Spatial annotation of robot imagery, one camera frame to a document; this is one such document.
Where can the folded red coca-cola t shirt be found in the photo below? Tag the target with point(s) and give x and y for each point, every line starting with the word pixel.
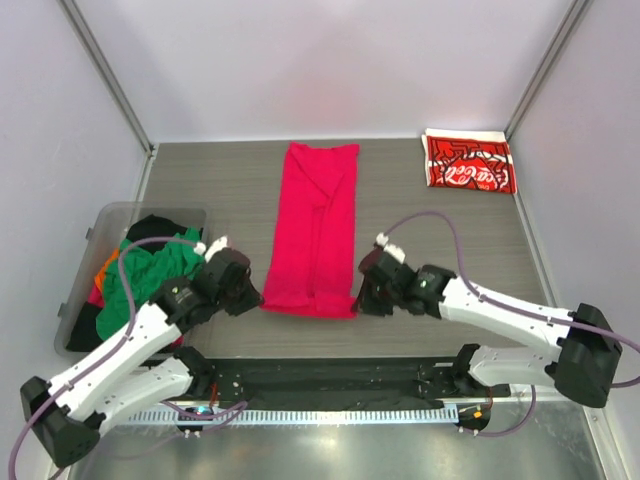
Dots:
pixel 471 160

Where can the right corner aluminium post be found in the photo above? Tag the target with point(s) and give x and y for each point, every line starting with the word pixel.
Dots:
pixel 559 41

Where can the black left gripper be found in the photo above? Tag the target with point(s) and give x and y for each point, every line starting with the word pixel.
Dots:
pixel 252 297

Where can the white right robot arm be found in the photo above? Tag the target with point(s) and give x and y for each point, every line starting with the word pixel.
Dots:
pixel 569 350

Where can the orange t shirt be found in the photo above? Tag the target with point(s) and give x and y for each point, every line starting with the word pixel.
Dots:
pixel 101 274

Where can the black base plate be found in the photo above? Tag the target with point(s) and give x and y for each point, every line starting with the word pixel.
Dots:
pixel 339 384

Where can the slotted cable duct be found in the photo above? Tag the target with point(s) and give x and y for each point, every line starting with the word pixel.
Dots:
pixel 163 415

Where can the clear plastic bin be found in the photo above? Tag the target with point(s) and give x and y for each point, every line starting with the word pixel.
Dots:
pixel 109 230

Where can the pink t shirt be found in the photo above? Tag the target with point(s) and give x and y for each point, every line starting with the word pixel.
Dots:
pixel 312 264

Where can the left corner aluminium post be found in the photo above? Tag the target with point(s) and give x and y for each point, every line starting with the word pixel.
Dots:
pixel 97 57

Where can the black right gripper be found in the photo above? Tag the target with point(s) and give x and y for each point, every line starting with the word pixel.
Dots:
pixel 366 304

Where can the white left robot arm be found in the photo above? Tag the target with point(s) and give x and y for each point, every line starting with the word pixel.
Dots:
pixel 71 412

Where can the corner aluminium post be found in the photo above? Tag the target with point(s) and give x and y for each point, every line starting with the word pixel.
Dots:
pixel 97 57
pixel 559 41

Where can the green t shirt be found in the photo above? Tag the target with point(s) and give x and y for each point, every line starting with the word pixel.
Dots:
pixel 146 267

